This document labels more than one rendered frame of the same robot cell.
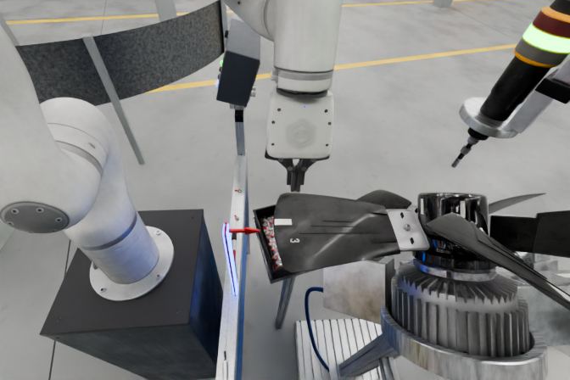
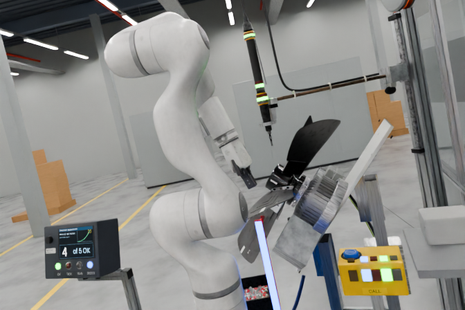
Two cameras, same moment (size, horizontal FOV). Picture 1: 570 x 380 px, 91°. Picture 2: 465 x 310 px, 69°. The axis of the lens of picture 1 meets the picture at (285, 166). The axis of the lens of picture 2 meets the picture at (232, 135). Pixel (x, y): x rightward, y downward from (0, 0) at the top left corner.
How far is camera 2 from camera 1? 101 cm
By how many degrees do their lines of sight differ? 68
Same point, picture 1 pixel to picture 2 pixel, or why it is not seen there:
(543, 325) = not seen: hidden behind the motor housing
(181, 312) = not seen: outside the picture
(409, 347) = (331, 207)
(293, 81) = (232, 133)
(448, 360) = (336, 192)
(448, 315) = (321, 189)
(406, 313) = (317, 208)
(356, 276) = (293, 232)
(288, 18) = (220, 115)
